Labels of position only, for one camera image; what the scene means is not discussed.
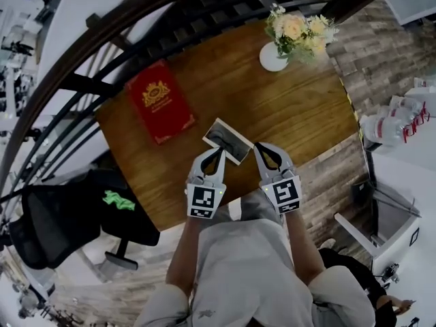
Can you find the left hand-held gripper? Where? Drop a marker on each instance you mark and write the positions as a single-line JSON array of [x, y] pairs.
[[204, 198]]

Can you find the beige glasses case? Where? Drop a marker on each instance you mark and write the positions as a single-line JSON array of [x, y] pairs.
[[235, 141]]

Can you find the pack of water bottles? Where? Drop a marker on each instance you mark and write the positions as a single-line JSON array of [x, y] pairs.
[[388, 124]]

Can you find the person's left forearm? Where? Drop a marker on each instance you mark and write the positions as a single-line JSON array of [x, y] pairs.
[[185, 250]]

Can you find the person's grey shirt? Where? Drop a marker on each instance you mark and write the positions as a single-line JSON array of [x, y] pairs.
[[245, 271]]

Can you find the black mesh office chair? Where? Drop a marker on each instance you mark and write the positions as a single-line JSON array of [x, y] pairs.
[[58, 223]]

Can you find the green cloth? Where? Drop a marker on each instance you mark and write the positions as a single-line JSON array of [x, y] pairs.
[[117, 200]]

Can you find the white cabinet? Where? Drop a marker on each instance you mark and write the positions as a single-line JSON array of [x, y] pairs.
[[402, 230]]

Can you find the round white vase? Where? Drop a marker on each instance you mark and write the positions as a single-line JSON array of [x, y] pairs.
[[270, 58]]

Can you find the person's right forearm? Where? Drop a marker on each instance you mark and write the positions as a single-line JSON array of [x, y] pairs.
[[303, 247]]

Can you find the red book with gold emblem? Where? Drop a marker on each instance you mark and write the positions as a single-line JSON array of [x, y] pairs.
[[160, 102]]

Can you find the dark wooden handrail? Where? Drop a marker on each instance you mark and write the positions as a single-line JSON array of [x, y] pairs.
[[66, 53]]

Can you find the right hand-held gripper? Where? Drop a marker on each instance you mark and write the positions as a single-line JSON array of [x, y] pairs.
[[284, 192]]

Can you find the pale yellow flower bouquet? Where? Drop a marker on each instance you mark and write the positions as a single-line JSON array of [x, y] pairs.
[[296, 29]]

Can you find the small black bin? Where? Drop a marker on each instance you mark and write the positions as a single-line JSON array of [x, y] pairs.
[[361, 192]]

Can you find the black metal railing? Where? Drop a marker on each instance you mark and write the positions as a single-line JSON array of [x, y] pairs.
[[80, 81]]

